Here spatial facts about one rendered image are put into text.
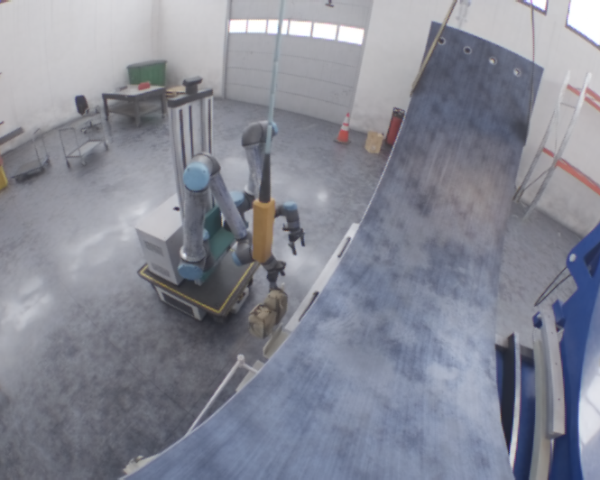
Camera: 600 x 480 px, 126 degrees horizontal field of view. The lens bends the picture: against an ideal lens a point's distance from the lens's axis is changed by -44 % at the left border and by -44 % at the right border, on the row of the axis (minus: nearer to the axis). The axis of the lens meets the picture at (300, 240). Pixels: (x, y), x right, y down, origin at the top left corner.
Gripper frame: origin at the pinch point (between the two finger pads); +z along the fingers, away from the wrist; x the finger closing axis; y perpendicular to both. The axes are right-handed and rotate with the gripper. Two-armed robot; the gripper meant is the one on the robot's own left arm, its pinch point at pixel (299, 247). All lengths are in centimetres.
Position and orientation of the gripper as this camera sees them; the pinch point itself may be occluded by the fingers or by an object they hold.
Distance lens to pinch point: 196.0
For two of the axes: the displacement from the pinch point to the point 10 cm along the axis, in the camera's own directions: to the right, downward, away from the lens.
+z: 1.8, 9.0, 4.0
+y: 8.6, 0.5, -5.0
